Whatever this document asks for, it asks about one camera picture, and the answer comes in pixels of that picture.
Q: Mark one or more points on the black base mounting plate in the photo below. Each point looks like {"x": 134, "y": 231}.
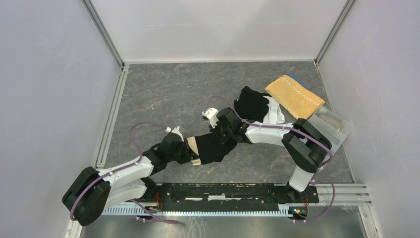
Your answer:
{"x": 226, "y": 197}

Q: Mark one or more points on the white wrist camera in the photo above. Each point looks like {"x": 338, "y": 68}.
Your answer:
{"x": 176, "y": 130}
{"x": 210, "y": 115}

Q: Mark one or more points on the black crumpled underwear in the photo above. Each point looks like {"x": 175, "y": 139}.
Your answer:
{"x": 251, "y": 105}

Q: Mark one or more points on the aluminium frame rail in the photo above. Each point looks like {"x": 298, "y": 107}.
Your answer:
{"x": 341, "y": 194}

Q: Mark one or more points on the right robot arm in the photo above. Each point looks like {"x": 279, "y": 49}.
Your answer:
{"x": 307, "y": 146}

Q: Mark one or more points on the clear plastic organizer box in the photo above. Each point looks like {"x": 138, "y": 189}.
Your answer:
{"x": 332, "y": 126}

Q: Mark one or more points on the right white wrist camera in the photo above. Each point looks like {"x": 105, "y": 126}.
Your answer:
{"x": 210, "y": 115}

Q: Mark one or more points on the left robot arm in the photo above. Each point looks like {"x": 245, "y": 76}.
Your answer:
{"x": 93, "y": 191}

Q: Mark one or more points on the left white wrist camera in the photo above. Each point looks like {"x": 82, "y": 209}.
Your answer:
{"x": 176, "y": 130}

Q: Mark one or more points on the black underwear beige waistband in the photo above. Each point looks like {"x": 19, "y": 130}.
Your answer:
{"x": 206, "y": 149}

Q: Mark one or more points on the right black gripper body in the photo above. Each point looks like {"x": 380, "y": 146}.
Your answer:
{"x": 222, "y": 134}

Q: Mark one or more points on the white underwear black waistband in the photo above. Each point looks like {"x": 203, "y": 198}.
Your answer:
{"x": 268, "y": 111}

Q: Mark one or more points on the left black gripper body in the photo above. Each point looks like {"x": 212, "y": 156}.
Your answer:
{"x": 182, "y": 155}

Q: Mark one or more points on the folded yellow towel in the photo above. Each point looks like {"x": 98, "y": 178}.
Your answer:
{"x": 300, "y": 102}

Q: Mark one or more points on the blue cloth under towel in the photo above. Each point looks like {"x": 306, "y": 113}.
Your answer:
{"x": 299, "y": 81}

